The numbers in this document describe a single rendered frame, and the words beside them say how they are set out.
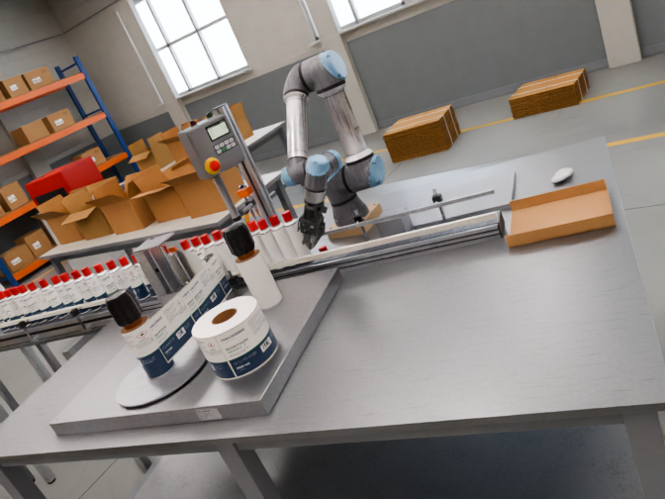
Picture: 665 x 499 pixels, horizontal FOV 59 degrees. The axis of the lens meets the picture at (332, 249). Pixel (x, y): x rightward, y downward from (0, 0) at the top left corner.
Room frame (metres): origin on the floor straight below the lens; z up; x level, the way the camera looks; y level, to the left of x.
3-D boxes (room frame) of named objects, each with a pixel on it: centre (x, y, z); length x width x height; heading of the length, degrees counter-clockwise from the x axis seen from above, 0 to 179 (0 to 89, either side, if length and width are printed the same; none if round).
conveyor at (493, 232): (2.10, 0.20, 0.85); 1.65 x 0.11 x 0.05; 62
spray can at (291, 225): (2.05, 0.10, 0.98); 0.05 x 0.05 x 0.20
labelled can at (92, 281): (2.54, 1.03, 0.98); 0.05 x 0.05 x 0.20
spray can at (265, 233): (2.09, 0.20, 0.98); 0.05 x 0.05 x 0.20
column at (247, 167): (2.25, 0.17, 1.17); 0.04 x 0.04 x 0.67; 62
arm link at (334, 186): (2.31, -0.13, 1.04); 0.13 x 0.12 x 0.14; 59
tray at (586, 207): (1.63, -0.68, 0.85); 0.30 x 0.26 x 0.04; 62
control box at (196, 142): (2.22, 0.25, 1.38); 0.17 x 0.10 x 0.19; 117
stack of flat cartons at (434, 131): (6.02, -1.35, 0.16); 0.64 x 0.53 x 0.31; 55
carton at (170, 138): (6.86, 1.05, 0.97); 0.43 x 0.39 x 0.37; 138
